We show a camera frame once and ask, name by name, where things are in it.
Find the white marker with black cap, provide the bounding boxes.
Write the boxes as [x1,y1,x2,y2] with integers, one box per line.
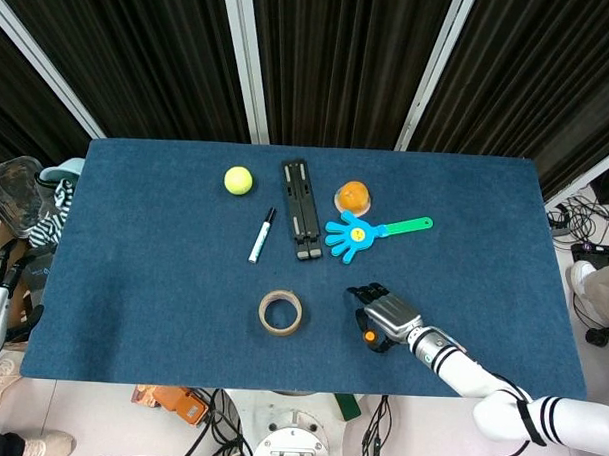
[247,206,277,265]

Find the black cable bundle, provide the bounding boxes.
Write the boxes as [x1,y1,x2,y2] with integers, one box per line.
[544,193,609,245]

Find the orange power tool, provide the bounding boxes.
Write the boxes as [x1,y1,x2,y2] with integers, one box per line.
[129,384,211,430]

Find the orange ball in cup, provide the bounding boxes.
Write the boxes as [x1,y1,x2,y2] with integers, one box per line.
[333,179,375,215]

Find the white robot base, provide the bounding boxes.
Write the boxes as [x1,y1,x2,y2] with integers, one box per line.
[250,391,348,456]

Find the green block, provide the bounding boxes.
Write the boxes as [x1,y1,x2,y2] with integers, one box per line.
[333,392,363,423]

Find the yellow tennis ball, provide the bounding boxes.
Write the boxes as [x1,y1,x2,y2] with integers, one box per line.
[223,165,256,196]

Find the beige trouser leg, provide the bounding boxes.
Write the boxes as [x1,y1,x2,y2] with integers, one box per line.
[580,261,609,330]

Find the blue hand clapper toy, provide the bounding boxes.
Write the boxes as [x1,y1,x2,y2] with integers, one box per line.
[323,210,434,268]

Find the blue felt table mat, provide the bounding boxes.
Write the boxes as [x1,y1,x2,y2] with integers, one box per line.
[18,135,596,403]

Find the beige sneaker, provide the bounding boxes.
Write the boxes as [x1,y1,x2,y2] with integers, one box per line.
[21,428,77,456]

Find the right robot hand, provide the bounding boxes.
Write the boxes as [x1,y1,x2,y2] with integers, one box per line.
[343,280,427,355]

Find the brown tape roll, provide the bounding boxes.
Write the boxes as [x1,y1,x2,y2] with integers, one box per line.
[257,287,304,338]

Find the white shoe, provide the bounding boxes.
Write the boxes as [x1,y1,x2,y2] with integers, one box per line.
[567,260,597,294]

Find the black folding stand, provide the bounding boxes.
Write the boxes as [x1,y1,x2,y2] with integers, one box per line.
[277,158,328,263]

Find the teal cap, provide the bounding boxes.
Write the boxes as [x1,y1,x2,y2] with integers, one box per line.
[38,156,86,184]

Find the clear plastic container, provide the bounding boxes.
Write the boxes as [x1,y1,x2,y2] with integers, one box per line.
[0,155,51,240]

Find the black floor cables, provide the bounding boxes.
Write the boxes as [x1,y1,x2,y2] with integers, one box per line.
[349,393,398,456]

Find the striped cloth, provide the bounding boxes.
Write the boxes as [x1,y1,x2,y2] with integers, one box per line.
[27,177,76,251]

